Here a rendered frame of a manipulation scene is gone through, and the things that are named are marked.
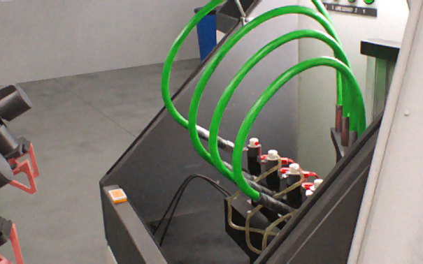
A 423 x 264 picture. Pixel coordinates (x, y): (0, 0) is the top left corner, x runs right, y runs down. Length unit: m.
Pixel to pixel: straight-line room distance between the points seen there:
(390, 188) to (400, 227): 0.05
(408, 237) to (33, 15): 6.94
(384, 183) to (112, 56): 7.12
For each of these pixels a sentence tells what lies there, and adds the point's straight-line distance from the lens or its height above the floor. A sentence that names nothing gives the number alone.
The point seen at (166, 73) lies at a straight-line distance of 1.02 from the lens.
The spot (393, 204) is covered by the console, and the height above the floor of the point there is 1.15.
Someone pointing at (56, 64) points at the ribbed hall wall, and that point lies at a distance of 7.62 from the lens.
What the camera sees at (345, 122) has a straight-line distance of 1.12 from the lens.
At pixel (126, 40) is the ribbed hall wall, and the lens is 7.85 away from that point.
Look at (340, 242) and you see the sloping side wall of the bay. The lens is 0.85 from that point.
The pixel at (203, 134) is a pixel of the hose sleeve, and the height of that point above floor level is 1.15.
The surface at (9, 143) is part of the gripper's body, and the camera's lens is 1.30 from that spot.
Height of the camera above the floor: 1.48
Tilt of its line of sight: 18 degrees down
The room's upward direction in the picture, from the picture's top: 3 degrees counter-clockwise
